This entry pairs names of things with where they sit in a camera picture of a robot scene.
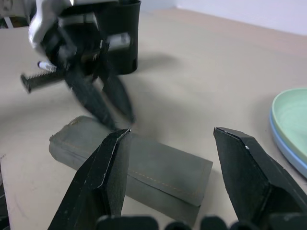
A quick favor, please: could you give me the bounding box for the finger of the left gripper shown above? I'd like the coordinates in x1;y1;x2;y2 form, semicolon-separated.
64;71;117;131
102;74;136;124

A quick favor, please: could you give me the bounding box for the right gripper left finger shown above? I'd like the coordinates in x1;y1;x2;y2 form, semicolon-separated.
47;128;132;230

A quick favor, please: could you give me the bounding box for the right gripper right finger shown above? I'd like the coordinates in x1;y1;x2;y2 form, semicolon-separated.
213;126;307;225

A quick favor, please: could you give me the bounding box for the black cup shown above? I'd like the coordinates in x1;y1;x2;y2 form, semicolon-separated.
94;0;142;74

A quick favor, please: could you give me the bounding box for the grey glasses case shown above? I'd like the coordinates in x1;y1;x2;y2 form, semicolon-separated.
49;115;213;227

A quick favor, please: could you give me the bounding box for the green plate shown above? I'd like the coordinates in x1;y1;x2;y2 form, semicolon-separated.
272;88;307;154

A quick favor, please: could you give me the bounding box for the blue plate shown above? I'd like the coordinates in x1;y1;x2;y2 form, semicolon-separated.
269;107;307;180

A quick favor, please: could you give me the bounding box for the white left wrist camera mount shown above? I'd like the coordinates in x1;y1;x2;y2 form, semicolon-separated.
28;0;74;51

